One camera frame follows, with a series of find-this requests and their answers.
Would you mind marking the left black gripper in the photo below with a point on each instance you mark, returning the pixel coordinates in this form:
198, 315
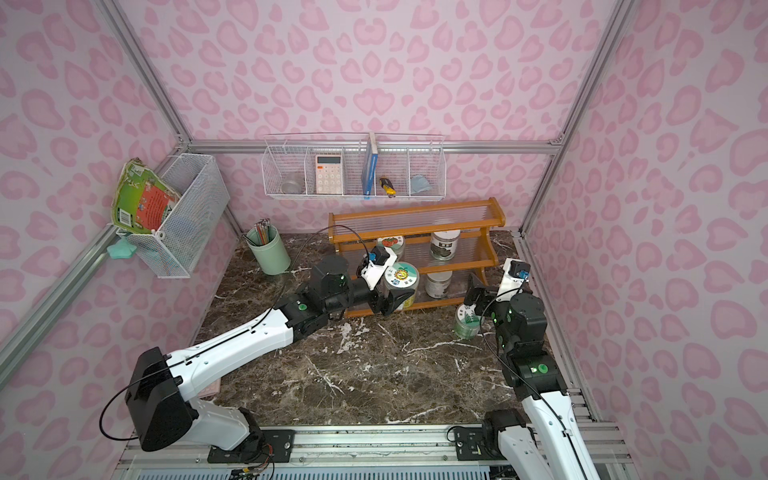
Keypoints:
372, 294

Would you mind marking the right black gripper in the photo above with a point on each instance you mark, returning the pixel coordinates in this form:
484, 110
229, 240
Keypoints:
482, 297

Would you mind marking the sunflower lid seed jar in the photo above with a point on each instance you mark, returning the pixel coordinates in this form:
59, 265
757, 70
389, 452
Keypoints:
402, 276

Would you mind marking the green leaf lid seed jar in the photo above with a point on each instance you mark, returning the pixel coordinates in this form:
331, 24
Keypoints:
467, 322

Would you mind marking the tomato lid seed jar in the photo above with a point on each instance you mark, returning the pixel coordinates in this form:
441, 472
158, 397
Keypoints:
394, 242

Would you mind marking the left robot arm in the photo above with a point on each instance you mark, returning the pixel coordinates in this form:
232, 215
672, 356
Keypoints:
163, 397

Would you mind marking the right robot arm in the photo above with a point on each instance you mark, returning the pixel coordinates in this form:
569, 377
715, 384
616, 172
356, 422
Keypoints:
542, 440

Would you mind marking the orange wooden three-tier shelf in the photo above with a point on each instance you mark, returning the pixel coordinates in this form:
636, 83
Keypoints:
352, 233

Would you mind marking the yellow black tool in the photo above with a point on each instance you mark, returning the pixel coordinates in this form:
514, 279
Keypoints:
388, 187

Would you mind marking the light blue cup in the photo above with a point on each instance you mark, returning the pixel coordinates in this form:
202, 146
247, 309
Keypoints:
419, 184

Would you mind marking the blue book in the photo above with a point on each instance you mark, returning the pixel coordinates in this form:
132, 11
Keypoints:
368, 175

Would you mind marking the mint green pencil cup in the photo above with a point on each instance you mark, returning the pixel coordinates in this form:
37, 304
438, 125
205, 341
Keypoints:
272, 258

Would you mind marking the white pink calculator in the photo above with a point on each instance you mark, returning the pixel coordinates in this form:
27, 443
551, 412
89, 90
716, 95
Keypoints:
329, 174

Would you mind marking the coloured pencils bundle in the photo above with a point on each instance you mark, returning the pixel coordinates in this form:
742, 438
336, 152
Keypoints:
262, 230

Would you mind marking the clear glass bowl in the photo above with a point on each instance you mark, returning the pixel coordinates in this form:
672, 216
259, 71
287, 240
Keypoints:
293, 184

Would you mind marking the white mesh side basket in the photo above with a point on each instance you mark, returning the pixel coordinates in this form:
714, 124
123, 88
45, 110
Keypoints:
174, 249

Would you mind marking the green red snack bag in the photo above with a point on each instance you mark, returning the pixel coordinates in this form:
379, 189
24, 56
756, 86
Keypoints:
142, 200

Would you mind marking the mint green star toy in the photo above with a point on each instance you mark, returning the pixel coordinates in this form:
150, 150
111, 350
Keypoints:
122, 249

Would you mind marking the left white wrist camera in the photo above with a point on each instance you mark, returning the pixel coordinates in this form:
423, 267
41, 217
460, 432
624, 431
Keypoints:
374, 266

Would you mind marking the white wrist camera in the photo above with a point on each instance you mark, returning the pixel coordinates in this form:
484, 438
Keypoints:
374, 266
515, 276

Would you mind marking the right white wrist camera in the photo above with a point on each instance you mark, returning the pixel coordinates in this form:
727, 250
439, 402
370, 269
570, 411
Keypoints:
515, 276

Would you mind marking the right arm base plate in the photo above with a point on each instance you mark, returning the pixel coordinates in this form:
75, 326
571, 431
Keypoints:
471, 445

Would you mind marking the white wire wall basket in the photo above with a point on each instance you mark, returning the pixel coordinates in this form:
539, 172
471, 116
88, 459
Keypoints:
401, 156

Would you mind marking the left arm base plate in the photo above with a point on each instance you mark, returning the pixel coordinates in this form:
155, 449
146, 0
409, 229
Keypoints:
274, 445

